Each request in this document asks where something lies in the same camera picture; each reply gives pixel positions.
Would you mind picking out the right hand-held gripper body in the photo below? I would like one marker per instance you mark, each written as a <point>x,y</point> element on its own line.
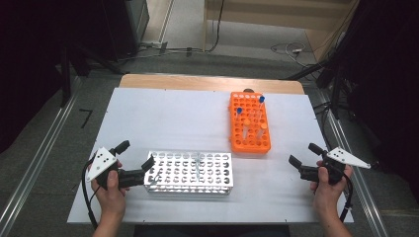
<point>336,171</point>

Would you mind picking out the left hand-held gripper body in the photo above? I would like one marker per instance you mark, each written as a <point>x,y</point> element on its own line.
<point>100,163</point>

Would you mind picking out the clear test tube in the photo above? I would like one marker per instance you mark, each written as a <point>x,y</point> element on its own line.
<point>197,169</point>
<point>253,117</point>
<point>259,120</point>

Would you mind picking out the orange plastic test tube rack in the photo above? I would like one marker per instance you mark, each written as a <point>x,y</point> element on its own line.
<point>235,141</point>

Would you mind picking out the silver metal test tube rack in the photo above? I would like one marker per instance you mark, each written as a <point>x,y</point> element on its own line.
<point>210,184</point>

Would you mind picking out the person's right hand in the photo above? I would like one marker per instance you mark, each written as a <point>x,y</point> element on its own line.
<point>327,196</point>

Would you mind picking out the person's left hand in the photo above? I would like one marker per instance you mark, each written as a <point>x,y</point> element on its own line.
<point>110,199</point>

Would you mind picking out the white table board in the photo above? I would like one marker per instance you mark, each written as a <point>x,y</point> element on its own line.
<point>164,121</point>

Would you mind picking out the black metal stand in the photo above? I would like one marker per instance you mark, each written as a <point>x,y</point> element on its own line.
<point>336,92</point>
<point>66,75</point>

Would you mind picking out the small dark round object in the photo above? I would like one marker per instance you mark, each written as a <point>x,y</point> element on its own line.
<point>248,90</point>

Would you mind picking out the wooden table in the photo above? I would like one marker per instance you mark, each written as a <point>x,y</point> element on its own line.
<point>184,82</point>

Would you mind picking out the person's dark clothing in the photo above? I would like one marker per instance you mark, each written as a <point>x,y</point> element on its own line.
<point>210,231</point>

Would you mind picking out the black curtain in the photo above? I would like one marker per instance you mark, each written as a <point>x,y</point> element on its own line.
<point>388,65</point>
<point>29,49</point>

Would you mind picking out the dark cabinet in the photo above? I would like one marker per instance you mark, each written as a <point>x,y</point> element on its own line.
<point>138,19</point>

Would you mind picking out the metal floor rail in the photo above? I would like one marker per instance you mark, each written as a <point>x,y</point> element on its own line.
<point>39,148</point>
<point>365,197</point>

